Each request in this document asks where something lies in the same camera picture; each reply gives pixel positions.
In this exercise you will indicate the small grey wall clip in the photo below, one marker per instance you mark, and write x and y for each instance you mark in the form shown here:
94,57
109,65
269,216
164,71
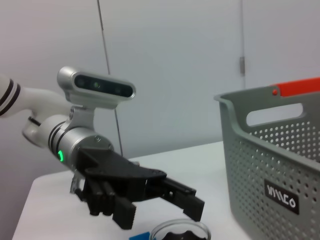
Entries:
242,65

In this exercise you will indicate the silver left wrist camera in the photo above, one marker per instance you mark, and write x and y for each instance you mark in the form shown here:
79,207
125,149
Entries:
100,86

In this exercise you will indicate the glass teacup black sleeve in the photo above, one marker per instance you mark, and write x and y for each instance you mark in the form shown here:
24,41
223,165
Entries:
180,228

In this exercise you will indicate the grey perforated storage bin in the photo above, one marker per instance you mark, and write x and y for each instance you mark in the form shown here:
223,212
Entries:
262,162

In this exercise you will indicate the blue flat square brick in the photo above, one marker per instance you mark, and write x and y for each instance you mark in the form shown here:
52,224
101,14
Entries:
140,236

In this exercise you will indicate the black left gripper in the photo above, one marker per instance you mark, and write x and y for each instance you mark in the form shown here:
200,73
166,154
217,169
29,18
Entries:
110,167

